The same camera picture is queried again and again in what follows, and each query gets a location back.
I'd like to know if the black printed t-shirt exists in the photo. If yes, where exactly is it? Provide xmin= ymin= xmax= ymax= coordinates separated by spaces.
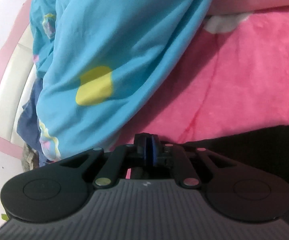
xmin=183 ymin=125 xmax=289 ymax=224

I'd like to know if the pink and white headboard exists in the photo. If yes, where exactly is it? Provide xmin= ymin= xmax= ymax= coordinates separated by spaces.
xmin=0 ymin=0 xmax=36 ymax=159

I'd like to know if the blue patterned quilt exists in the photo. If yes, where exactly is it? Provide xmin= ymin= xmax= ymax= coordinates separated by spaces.
xmin=17 ymin=0 xmax=212 ymax=170

